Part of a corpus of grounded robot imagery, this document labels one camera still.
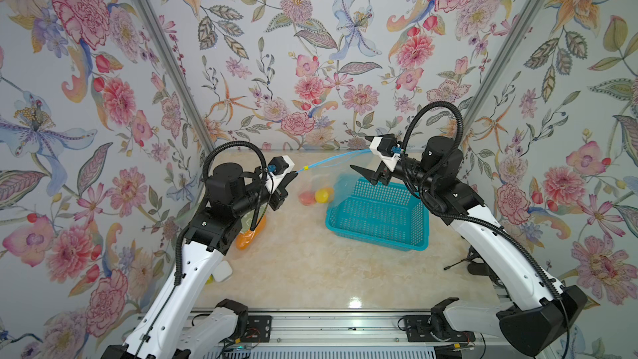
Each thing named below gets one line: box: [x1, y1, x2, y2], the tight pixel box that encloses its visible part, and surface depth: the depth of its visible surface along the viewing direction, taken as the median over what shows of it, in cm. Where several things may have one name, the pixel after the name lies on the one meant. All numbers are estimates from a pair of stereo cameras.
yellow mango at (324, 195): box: [314, 187, 334, 204], surface depth 84 cm
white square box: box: [211, 260, 233, 283], surface depth 85 cm
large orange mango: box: [235, 215, 267, 251], surface depth 88 cm
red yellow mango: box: [298, 190, 317, 207], surface depth 84 cm
